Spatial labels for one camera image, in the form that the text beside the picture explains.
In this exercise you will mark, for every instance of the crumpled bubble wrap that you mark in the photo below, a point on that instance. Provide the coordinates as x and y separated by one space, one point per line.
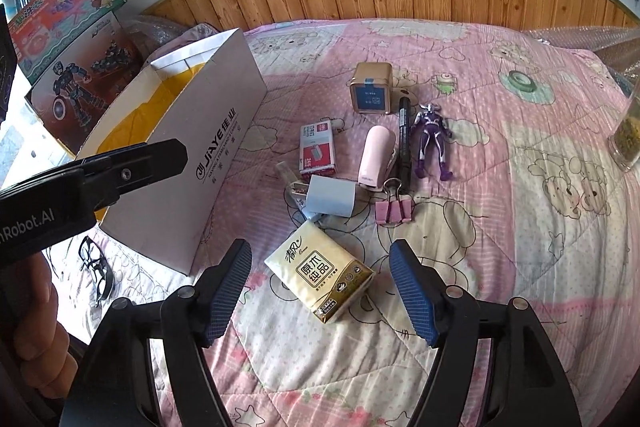
150 34
600 49

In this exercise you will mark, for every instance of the red staples box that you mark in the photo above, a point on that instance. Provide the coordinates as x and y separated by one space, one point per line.
316 149

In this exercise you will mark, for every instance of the white cardboard box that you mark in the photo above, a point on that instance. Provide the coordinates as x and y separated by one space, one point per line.
220 117

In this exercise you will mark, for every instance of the robot picture toy box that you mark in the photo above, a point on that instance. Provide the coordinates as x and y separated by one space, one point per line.
75 92

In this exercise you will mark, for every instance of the pink stapler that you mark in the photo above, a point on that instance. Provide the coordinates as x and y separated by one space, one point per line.
375 152

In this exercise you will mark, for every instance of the clear small tube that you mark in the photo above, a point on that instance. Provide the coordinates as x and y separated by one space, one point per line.
292 182

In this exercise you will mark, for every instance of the purple action figure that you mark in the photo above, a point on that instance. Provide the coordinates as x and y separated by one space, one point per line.
431 132

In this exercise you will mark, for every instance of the person's left hand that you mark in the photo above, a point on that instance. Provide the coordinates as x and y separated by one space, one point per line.
47 332

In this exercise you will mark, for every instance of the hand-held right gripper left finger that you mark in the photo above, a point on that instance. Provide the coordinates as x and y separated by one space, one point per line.
225 294

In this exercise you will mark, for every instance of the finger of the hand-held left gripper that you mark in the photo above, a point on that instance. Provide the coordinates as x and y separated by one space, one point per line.
140 169

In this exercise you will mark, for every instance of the white charger plug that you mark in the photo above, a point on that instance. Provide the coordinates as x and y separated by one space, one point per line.
330 197

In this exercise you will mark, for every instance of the pink binder clip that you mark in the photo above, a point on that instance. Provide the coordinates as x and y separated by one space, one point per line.
395 209

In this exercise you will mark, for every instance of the glass bottle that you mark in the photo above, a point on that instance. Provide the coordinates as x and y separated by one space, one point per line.
625 137

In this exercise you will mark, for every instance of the black marker pen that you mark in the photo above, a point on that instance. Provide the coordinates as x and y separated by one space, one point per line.
403 137

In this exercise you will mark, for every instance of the colourful cartoon toy box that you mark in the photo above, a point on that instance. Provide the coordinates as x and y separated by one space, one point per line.
60 7

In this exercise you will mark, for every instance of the green tape roll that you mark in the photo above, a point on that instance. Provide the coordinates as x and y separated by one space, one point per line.
515 82

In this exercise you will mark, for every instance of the gold square tin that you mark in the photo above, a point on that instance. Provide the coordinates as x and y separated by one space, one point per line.
370 94

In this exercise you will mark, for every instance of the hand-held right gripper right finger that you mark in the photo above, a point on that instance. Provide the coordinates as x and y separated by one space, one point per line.
415 297

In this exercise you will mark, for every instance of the pink printed blanket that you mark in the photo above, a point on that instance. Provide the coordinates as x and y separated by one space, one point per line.
525 232

